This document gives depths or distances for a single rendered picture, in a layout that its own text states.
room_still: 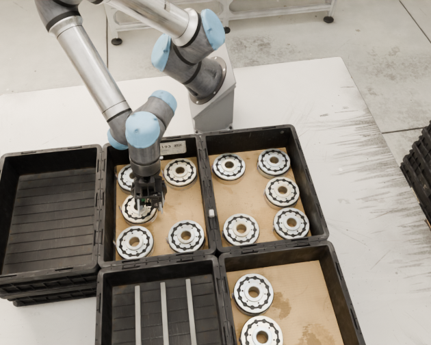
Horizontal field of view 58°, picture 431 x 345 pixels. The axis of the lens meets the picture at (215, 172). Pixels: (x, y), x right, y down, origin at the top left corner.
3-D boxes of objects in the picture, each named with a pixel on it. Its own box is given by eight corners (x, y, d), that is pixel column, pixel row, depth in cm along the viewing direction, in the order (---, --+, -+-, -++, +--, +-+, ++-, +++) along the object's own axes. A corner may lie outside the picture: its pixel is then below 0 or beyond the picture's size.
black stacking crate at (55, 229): (18, 176, 126) (2, 155, 116) (110, 165, 128) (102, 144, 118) (-4, 298, 104) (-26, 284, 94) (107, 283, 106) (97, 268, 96)
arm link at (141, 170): (128, 144, 97) (161, 143, 98) (131, 157, 100) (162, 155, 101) (129, 167, 92) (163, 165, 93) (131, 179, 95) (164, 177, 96)
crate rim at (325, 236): (200, 137, 122) (200, 133, 120) (292, 128, 124) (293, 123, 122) (217, 257, 100) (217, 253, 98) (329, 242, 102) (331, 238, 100)
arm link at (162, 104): (137, 100, 104) (120, 127, 97) (163, 81, 97) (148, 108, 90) (158, 120, 107) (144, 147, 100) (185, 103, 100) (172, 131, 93)
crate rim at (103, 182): (104, 147, 120) (102, 142, 118) (200, 137, 122) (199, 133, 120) (99, 272, 98) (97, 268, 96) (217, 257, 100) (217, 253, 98)
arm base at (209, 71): (189, 82, 149) (170, 70, 143) (215, 54, 143) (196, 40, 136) (198, 107, 140) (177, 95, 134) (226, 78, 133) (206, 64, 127)
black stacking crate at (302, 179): (201, 156, 130) (200, 134, 121) (287, 146, 132) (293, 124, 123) (217, 269, 108) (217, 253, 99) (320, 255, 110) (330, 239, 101)
